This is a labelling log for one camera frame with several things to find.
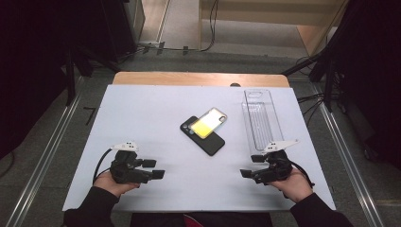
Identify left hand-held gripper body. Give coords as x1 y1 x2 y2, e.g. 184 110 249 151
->
109 141 154 185

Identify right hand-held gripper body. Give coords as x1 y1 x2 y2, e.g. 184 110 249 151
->
252 138 300 185

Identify clear plastic tray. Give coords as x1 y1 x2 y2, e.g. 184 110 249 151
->
241 89 285 156

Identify black smartphone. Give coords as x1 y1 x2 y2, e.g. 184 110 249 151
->
180 115 226 157

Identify person's left hand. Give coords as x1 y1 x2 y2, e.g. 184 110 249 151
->
93 170 142 199

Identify person's right hand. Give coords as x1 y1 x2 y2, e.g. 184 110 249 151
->
270 167 314 204

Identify white board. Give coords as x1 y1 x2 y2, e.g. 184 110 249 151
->
61 84 337 213

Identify red cloth patch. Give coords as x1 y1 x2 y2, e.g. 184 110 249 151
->
183 214 205 227

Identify wooden table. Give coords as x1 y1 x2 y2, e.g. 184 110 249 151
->
112 71 290 89

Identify black stand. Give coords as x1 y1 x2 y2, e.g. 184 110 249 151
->
63 44 121 107
282 0 349 114

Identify black curtain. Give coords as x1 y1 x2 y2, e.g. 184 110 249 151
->
330 0 401 169
0 0 105 160

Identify dark cabinet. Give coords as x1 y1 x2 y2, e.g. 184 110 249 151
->
100 0 147 61

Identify light wooden furniture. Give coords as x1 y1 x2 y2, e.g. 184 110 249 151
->
198 0 350 58

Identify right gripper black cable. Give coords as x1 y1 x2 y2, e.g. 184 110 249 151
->
289 160 316 189

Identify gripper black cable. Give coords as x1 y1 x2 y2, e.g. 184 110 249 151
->
289 160 316 189
92 148 113 184

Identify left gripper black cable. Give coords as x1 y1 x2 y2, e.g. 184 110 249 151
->
92 148 113 184

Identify black floor cables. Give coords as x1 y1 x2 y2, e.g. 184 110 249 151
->
297 92 326 126

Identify metal floor rail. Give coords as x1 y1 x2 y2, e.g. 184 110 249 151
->
5 77 83 227
310 83 385 227

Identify hanging black cable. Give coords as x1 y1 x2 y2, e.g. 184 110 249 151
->
200 0 219 53

